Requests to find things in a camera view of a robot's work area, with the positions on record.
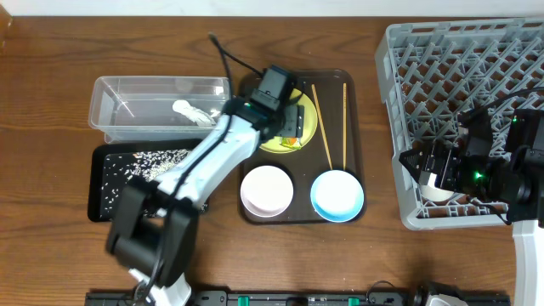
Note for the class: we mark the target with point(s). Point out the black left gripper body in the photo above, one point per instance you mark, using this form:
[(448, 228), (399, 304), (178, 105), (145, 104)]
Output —
[(293, 121)]

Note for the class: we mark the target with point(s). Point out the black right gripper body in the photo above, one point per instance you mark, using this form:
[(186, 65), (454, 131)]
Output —
[(426, 161)]

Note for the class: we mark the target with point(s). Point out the white cup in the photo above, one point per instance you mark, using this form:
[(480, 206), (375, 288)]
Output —
[(430, 191)]

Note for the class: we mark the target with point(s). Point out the white tissue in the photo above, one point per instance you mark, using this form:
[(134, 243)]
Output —
[(197, 116)]

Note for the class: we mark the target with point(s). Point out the rice leftovers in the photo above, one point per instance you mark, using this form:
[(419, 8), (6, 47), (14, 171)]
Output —
[(119, 168)]

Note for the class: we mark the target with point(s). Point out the green snack wrapper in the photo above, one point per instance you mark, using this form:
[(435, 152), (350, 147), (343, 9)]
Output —
[(291, 143)]

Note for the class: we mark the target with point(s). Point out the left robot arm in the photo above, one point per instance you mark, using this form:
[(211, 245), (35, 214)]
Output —
[(153, 233)]

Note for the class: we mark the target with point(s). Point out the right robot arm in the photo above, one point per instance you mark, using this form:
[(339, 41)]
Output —
[(516, 181)]

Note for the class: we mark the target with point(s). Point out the grey dishwasher rack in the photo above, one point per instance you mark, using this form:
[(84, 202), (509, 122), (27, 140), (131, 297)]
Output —
[(429, 73)]

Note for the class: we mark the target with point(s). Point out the yellow plate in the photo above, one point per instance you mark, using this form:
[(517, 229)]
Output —
[(309, 127)]

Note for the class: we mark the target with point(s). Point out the left wooden chopstick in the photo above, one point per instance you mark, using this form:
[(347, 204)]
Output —
[(321, 123)]

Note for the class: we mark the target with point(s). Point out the dark brown serving tray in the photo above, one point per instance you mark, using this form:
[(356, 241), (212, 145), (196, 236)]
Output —
[(305, 165)]

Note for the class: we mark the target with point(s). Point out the blue bowl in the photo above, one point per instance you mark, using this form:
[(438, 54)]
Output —
[(337, 196)]

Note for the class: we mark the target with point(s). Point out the clear plastic bin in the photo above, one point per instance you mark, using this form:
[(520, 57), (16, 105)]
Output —
[(139, 108)]

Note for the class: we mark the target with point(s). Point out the black plastic tray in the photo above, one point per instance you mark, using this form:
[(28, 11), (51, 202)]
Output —
[(102, 151)]

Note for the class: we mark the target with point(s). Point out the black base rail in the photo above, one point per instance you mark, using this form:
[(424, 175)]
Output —
[(381, 293)]

